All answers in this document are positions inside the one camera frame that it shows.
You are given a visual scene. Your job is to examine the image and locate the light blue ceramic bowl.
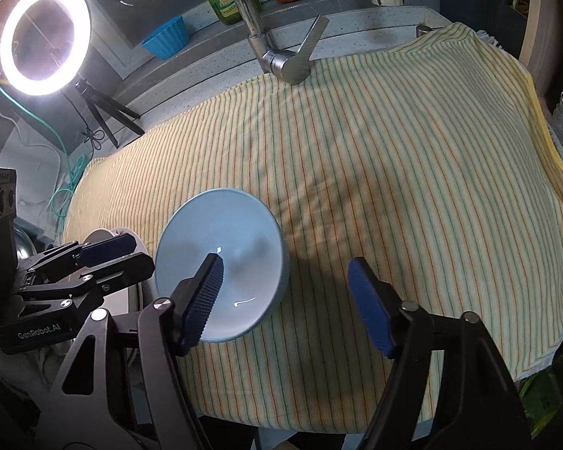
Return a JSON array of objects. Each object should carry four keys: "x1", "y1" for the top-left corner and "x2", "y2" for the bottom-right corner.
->
[{"x1": 155, "y1": 188, "x2": 290, "y2": 344}]

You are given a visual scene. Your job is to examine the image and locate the pink floral white plate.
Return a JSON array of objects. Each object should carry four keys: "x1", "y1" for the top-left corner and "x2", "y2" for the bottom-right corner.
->
[{"x1": 77, "y1": 232, "x2": 155, "y2": 294}]

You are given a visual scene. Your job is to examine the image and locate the steel kitchen faucet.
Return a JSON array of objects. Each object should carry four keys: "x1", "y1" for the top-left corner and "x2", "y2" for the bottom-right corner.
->
[{"x1": 212, "y1": 0, "x2": 407, "y2": 87}]

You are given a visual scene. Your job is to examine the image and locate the steel pot lid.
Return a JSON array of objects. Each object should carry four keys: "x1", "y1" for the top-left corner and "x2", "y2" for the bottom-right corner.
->
[{"x1": 14, "y1": 225, "x2": 37, "y2": 260}]

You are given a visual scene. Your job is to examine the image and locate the striped yellow cloth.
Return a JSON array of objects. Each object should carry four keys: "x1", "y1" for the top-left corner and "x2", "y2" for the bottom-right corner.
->
[{"x1": 64, "y1": 23, "x2": 563, "y2": 433}]

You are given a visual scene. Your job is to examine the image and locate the blue silicone cup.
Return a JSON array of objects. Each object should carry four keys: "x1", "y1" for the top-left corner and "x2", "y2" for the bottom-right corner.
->
[{"x1": 141, "y1": 15, "x2": 190, "y2": 61}]

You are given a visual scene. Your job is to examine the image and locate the teal cable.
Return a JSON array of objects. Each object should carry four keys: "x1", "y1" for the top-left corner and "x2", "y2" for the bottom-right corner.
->
[{"x1": 0, "y1": 72, "x2": 88, "y2": 233}]

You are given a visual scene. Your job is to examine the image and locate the white ring light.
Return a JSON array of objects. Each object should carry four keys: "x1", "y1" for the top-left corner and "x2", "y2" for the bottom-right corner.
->
[{"x1": 0, "y1": 0, "x2": 91, "y2": 96}]

